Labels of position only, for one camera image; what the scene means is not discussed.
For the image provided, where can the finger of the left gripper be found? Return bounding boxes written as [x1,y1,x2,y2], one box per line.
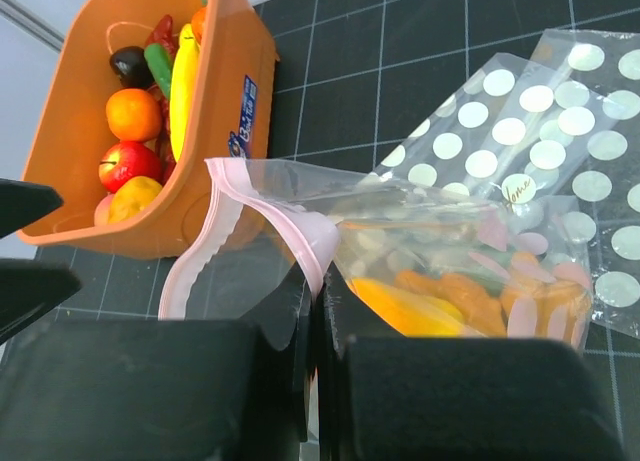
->
[0,179,64,238]
[1,259,82,345]

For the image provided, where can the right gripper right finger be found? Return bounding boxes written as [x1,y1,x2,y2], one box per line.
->
[315,269,625,460]

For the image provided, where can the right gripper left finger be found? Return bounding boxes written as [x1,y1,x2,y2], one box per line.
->
[1,268,312,460]

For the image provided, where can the pink polka dot zip bag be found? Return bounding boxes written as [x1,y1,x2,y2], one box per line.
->
[157,156,596,352]

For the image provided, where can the green toy bell pepper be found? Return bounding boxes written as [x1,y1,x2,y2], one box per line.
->
[424,250,507,296]

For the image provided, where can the yellow toy lemon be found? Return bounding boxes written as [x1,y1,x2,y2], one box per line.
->
[499,252,592,347]

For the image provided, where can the white polka dot zip bag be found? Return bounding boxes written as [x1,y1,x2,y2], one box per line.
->
[372,28,640,340]

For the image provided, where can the peach toy fruit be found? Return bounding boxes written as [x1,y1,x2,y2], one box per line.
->
[94,193,114,226]

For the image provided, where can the red toy apple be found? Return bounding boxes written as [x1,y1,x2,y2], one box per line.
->
[98,141,163,193]

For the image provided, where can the orange yellow toy fruit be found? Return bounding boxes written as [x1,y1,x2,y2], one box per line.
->
[107,176,163,224]

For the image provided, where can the dark purple toy plum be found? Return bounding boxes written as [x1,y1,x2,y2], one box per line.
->
[109,46,154,89]

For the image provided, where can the green toy cucumber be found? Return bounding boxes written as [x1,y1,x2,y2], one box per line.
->
[144,43,173,100]

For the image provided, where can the yellow toy banana bunch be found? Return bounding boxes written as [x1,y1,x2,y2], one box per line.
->
[169,23,200,161]

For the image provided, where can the red toy chili peppers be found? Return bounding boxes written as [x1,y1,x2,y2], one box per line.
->
[144,14,177,184]

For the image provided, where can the orange plastic basket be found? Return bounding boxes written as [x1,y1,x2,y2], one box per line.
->
[18,0,277,259]

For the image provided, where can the orange toy pumpkin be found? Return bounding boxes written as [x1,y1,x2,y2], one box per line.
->
[191,0,208,44]

